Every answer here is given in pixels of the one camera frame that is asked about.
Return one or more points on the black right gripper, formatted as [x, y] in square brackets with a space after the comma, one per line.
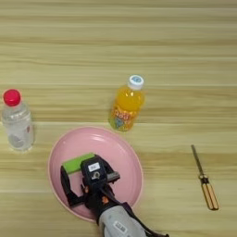
[98, 199]

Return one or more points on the green rectangular block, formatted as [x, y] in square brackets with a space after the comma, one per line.
[74, 163]

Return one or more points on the pink round plate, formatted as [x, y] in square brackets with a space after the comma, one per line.
[123, 154]

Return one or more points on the orange juice bottle white cap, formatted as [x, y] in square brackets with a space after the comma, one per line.
[127, 105]

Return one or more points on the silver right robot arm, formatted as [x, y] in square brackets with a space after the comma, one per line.
[120, 223]

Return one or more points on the small black box white label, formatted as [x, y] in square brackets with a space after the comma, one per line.
[94, 171]

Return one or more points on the clear water bottle red cap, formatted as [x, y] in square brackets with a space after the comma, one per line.
[17, 123]

